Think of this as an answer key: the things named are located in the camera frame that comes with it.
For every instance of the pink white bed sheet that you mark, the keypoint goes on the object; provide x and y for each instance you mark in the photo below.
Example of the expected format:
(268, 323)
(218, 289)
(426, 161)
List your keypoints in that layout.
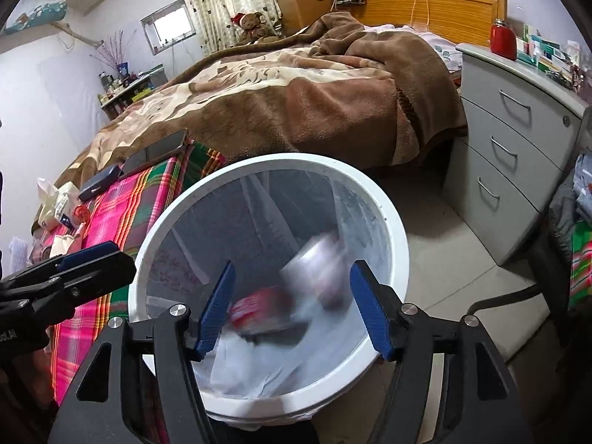
(439, 46)

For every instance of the small barred window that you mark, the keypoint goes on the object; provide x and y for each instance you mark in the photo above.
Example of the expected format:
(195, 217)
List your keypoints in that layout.
(169, 25)

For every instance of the yellow tissue pack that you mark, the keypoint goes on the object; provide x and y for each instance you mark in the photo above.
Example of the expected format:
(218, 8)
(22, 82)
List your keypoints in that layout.
(46, 208)

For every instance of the brown teddy bear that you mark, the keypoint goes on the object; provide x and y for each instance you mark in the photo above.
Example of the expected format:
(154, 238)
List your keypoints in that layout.
(252, 25)

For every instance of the red flask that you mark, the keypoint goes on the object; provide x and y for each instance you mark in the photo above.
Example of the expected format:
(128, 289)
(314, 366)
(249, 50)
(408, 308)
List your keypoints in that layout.
(503, 41)

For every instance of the pink green plaid cloth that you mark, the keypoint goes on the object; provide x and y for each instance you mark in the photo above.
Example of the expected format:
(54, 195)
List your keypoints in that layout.
(129, 203)

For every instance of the heart print curtain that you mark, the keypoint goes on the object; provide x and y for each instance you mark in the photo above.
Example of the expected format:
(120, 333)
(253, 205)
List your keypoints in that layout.
(217, 0)

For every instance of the black chair base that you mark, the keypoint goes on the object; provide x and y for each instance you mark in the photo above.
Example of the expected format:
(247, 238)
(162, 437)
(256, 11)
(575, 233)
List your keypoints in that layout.
(504, 300)

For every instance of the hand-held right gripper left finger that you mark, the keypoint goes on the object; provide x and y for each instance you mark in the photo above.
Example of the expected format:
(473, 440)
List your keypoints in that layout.
(215, 310)

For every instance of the pile of medicine boxes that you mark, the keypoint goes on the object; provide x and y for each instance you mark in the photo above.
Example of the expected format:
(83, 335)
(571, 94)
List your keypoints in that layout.
(550, 55)

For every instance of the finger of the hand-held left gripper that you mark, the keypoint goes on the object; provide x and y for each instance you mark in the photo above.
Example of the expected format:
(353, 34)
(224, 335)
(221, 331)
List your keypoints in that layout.
(88, 253)
(101, 277)

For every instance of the brown patterned blanket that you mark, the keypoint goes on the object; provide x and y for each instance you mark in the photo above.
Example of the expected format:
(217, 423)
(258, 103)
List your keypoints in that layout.
(277, 101)

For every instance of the wooden bed headboard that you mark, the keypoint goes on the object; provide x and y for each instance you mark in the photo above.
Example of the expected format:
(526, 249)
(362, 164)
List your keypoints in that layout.
(453, 14)

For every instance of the white purple milk carton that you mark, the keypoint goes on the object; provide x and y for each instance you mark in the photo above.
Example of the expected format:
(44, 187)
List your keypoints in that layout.
(314, 263)

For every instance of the grey drawer cabinet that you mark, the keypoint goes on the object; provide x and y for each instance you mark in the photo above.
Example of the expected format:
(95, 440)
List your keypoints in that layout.
(522, 148)

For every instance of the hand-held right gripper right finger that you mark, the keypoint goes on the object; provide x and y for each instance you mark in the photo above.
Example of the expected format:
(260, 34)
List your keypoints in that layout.
(370, 314)

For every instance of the clear plastic bin liner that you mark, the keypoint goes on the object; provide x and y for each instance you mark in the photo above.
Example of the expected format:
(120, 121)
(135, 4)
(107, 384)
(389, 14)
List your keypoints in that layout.
(277, 203)

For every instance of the white round trash bin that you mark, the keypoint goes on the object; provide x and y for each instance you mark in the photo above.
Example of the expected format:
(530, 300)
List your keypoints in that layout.
(152, 240)

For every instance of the dried branches in vase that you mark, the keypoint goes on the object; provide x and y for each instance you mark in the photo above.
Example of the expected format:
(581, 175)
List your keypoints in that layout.
(115, 53)

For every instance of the black smartphone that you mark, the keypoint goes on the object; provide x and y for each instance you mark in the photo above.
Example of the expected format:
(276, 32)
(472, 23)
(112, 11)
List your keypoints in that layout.
(157, 150)

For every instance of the cluttered white shelf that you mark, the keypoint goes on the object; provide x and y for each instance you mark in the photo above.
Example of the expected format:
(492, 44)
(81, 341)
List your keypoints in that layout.
(132, 92)

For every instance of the teal printed bag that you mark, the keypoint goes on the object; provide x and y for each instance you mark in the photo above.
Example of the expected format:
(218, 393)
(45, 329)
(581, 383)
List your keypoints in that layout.
(37, 16)

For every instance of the red drink can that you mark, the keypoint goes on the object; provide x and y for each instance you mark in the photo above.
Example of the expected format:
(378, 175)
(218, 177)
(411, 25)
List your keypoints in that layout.
(259, 310)

